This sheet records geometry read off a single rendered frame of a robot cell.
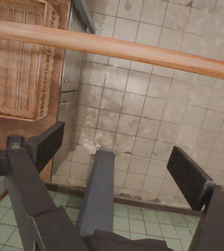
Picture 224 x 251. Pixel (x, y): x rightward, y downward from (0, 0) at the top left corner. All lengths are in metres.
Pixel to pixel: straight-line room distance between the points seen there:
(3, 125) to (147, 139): 1.20
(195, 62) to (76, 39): 0.20
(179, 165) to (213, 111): 1.60
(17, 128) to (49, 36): 0.87
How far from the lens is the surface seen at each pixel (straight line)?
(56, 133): 0.16
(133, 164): 1.69
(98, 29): 1.56
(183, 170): 0.17
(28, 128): 1.09
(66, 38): 0.30
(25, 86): 1.04
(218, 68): 0.33
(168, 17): 1.65
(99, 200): 0.99
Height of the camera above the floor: 1.49
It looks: 75 degrees down
